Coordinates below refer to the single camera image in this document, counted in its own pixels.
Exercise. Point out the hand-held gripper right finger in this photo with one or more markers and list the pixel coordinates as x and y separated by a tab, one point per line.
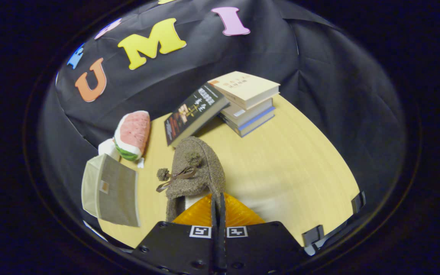
262	244

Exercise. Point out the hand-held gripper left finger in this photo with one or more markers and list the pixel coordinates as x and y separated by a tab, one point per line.
178	244

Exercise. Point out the cream storage box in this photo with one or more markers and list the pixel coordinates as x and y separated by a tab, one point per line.
117	191

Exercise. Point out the cream cover book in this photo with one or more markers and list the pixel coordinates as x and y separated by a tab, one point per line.
246	88

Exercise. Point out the blue edged book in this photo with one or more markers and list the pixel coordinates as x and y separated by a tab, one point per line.
256	124

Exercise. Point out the black cover book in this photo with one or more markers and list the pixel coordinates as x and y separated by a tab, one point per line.
195	112

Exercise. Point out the grey white book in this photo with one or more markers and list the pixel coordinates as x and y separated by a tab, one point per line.
248	112

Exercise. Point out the watermelon slice plush toy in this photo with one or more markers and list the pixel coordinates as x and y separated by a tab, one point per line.
134	131

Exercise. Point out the white plush toy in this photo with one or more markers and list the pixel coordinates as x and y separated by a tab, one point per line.
107	149

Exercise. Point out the brown fleece shoe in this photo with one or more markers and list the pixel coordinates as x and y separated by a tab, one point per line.
204	179

